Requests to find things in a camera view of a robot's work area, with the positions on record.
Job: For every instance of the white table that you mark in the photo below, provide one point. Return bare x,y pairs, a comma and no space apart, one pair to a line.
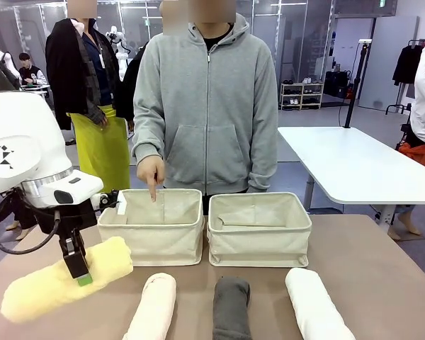
361,163

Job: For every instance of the person's right hand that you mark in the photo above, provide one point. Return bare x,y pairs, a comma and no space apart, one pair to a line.
152,173

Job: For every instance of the person in grey hoodie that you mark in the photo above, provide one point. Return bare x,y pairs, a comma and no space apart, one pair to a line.
205,106

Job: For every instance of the hanging black garment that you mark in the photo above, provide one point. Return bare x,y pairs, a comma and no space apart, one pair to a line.
407,65

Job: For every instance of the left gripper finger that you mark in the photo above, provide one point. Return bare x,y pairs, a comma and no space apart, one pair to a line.
83,248
78,269

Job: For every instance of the person's right forearm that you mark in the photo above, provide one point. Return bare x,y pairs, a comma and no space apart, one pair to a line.
147,141

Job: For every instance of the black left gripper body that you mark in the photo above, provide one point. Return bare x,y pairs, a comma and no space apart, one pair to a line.
71,216

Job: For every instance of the white towel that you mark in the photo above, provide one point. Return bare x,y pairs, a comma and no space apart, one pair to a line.
315,308

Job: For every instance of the yellow towel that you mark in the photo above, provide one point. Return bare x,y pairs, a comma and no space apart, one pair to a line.
39,297

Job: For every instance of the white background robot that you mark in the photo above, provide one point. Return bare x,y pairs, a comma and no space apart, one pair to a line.
118,49

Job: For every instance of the seated person in varsity jacket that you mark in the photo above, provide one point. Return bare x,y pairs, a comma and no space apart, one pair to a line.
32,72

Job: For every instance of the rolled cream towel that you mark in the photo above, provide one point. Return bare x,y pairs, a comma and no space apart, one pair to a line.
152,308

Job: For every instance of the person in black jacket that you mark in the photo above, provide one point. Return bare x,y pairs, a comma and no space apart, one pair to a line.
78,71

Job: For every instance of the wooden shoe rack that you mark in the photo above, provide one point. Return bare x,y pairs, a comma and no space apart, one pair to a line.
301,95

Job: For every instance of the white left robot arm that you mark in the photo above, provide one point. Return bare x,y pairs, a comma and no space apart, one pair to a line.
17,134

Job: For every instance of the beige fabric basket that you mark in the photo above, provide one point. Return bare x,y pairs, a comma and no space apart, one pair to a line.
258,244
163,244

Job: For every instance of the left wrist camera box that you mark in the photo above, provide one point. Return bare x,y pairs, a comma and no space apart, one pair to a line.
110,201

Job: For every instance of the person's left forearm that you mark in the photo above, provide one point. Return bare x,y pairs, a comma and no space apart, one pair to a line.
263,156

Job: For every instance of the rolled grey towel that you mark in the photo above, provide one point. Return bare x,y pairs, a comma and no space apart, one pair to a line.
232,308

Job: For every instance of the black storage boxes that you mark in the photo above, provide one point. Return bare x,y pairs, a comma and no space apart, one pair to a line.
336,83

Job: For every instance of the orange garment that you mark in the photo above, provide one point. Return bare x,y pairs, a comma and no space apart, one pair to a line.
423,157

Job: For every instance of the black camera stand pole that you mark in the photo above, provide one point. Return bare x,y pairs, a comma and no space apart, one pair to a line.
356,78

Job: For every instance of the bare mannequin feet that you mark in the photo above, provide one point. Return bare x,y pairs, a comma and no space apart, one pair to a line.
405,221

